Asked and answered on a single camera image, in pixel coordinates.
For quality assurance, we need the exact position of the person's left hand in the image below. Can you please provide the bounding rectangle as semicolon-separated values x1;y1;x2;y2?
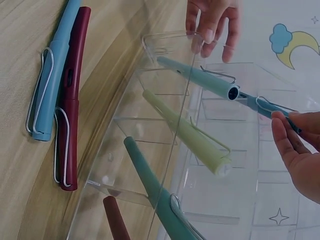
185;0;242;64

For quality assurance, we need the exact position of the person's right hand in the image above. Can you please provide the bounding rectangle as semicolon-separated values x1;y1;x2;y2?
271;110;320;201

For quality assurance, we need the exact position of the dark teal pen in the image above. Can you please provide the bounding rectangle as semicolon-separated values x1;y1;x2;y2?
239;91;302;134

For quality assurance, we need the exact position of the clear acrylic pen holder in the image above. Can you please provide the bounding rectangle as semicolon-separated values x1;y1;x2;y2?
66;30;320;240

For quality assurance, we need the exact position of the pale teal pen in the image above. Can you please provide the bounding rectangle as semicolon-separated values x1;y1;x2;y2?
156;55;242;101

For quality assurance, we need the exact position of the light green pen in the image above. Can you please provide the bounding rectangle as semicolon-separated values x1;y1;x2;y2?
142;89;232;177

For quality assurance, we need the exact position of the green teal pen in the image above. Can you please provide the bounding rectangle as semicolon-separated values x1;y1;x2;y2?
123;135;201;240

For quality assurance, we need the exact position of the dark red pen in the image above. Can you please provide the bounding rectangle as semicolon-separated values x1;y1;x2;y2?
102;195;131;240
53;6;92;192

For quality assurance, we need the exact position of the light blue pen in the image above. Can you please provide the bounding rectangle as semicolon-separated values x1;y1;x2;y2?
25;0;83;142

